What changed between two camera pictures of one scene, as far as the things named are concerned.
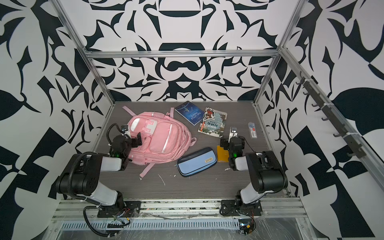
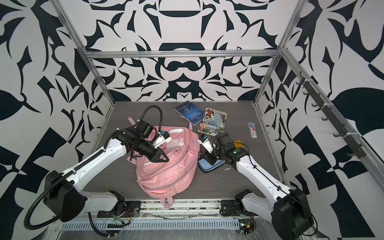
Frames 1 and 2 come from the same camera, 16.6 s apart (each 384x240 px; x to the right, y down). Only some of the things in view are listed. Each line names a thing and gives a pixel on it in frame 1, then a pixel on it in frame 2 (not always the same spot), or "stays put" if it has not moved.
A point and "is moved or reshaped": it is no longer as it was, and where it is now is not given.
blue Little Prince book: [190, 112] stays put
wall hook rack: [331, 113] stays put
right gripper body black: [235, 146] -> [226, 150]
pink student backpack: [163, 138] is moved or reshaped
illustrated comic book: [213, 122] stays put
